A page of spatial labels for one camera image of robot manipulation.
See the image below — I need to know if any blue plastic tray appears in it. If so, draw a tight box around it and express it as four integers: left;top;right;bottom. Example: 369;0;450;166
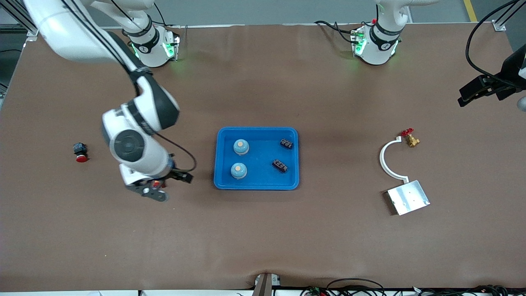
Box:
213;127;300;191

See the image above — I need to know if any silver aluminium plate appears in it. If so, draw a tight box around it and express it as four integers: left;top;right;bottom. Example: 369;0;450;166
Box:
386;180;431;216

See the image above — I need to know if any red mushroom push button switch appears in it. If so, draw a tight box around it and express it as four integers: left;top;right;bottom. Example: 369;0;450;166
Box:
73;142;89;163

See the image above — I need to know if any brass valve with red handle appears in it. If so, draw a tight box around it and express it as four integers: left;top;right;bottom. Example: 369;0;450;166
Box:
401;128;421;148

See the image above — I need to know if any white curved plastic bracket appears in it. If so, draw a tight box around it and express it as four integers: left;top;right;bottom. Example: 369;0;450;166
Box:
379;137;410;184

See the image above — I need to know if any grey metal table bracket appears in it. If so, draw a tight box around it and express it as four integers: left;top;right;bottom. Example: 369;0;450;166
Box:
251;272;282;296

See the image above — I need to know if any black cable at right arm base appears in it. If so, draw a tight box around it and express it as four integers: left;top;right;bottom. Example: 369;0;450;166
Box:
138;0;169;27

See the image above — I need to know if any black cable at arm base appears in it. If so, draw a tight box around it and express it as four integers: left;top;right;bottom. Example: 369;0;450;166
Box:
138;0;169;27
314;20;358;44

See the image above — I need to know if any black cable at left arm base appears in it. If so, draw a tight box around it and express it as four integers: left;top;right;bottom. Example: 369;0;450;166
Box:
314;20;358;44

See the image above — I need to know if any black cable bundle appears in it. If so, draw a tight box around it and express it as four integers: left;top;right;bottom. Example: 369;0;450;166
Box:
411;284;526;296

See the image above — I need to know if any black looped cable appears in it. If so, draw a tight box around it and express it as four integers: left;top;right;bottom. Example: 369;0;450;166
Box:
326;278;386;296

